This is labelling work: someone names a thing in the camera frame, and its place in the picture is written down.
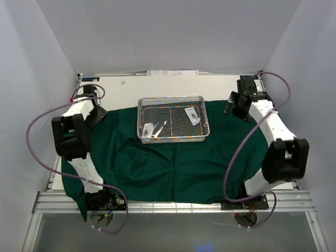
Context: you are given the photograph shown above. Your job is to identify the clear pouch in tray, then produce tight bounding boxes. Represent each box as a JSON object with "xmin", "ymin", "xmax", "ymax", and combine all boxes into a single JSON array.
[
  {"xmin": 141, "ymin": 123, "xmax": 154, "ymax": 138},
  {"xmin": 185, "ymin": 107, "xmax": 201, "ymax": 126}
]

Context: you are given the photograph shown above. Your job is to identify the blue label corner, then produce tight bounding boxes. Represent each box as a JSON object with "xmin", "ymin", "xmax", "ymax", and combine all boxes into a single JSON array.
[
  {"xmin": 81, "ymin": 77, "xmax": 100, "ymax": 82},
  {"xmin": 240, "ymin": 75, "xmax": 255, "ymax": 79}
]

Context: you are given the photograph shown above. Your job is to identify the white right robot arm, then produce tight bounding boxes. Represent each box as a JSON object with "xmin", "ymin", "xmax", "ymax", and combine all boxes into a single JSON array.
[{"xmin": 224, "ymin": 76, "xmax": 309, "ymax": 208}]

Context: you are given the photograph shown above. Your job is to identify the aluminium front frame rail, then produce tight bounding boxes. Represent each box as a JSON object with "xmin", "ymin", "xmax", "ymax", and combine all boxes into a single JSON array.
[{"xmin": 33, "ymin": 190, "xmax": 315, "ymax": 214}]

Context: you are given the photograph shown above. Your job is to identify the dark green surgical drape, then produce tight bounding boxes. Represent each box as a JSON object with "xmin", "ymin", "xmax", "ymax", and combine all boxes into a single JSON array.
[{"xmin": 61, "ymin": 99, "xmax": 275, "ymax": 223}]

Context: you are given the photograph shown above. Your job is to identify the blue label left corner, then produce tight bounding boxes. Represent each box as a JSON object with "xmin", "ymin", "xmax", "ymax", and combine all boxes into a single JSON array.
[{"xmin": 81, "ymin": 77, "xmax": 100, "ymax": 82}]

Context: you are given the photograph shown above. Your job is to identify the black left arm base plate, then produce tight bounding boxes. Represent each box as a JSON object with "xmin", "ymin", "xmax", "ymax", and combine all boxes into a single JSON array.
[{"xmin": 86, "ymin": 192, "xmax": 126, "ymax": 211}]

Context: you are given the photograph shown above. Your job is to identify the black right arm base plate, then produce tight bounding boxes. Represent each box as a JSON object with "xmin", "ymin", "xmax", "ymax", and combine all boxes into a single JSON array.
[{"xmin": 218, "ymin": 194, "xmax": 269, "ymax": 211}]

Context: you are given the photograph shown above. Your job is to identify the white paper sheet at back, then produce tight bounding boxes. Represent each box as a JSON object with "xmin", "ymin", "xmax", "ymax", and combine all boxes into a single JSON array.
[{"xmin": 147, "ymin": 70, "xmax": 198, "ymax": 76}]

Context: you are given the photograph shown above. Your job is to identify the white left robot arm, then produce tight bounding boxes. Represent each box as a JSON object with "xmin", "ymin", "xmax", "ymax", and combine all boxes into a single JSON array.
[{"xmin": 51, "ymin": 84, "xmax": 112, "ymax": 210}]

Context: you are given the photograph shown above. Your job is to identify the clear pouch right in tray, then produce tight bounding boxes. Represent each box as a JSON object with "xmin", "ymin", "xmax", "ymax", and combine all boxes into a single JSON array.
[{"xmin": 185, "ymin": 107, "xmax": 201, "ymax": 126}]

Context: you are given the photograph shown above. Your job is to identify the blue label right corner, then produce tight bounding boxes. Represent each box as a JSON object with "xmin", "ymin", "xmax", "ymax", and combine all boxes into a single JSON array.
[{"xmin": 240, "ymin": 75, "xmax": 255, "ymax": 79}]

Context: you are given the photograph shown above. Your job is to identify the clear pouch left in tray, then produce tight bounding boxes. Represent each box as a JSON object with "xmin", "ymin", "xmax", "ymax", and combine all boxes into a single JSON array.
[{"xmin": 141, "ymin": 123, "xmax": 154, "ymax": 138}]

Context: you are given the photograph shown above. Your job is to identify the metal wire mesh tray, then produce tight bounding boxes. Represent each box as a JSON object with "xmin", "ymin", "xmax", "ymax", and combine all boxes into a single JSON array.
[{"xmin": 137, "ymin": 96, "xmax": 210, "ymax": 144}]

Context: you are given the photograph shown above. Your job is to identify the silver surgical scissors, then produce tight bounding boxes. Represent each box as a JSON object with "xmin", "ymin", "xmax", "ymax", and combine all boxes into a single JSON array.
[{"xmin": 152, "ymin": 120, "xmax": 167, "ymax": 138}]

